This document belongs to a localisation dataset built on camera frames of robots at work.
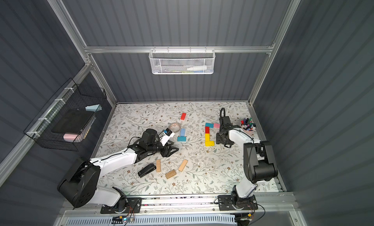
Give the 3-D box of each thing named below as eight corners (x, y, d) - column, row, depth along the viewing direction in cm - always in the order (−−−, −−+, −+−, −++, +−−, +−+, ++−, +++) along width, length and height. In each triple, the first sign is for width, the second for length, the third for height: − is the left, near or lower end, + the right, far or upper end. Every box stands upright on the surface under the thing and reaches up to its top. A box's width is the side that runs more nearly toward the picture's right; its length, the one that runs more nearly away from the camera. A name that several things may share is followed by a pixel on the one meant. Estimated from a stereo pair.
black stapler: (140, 178, 84) (139, 176, 82) (138, 173, 86) (136, 171, 83) (157, 168, 88) (156, 166, 85) (154, 164, 90) (153, 162, 87)
